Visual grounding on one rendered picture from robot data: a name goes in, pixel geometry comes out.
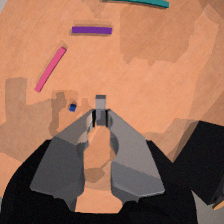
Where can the grey rod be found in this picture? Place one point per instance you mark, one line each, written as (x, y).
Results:
(100, 107)

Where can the pink rod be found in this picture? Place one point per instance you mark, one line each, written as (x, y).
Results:
(50, 68)

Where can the purple rod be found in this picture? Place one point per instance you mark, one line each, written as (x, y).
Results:
(83, 29)

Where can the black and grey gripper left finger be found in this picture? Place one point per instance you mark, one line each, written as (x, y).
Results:
(53, 170)

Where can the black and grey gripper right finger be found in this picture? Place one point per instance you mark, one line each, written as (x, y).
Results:
(143, 173)

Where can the turquoise rod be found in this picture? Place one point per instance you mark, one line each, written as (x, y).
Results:
(160, 3)

